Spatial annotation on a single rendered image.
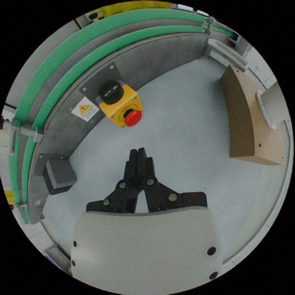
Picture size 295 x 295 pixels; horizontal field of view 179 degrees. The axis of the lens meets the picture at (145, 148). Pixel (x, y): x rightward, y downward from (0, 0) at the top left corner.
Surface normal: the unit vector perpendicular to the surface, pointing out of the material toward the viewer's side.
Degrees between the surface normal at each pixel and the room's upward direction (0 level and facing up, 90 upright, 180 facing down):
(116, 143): 0
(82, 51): 90
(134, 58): 90
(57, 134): 90
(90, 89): 90
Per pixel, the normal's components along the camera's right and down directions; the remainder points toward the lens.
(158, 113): -0.14, -0.11
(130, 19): 0.64, 0.75
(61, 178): 0.76, -0.65
